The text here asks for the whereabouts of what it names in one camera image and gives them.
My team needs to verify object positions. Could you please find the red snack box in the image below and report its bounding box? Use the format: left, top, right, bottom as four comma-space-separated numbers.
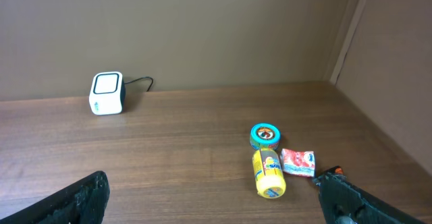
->
280, 148, 315, 177

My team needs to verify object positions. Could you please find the white barcode scanner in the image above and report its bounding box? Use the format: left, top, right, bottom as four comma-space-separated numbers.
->
88, 72, 126, 116

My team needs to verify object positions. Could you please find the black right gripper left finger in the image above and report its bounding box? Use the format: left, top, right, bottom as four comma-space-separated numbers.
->
1, 171, 110, 224

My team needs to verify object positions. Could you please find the teal tin can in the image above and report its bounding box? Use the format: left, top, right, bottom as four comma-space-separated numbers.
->
250, 123, 281, 150

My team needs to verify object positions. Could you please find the yellow cylindrical container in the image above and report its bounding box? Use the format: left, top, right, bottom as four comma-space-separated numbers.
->
252, 148, 286, 199

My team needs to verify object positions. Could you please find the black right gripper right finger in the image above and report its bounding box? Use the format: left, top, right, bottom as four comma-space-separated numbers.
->
313, 171, 423, 224

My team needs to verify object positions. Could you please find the black scanner cable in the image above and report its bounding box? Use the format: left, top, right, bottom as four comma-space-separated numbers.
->
124, 76, 155, 92

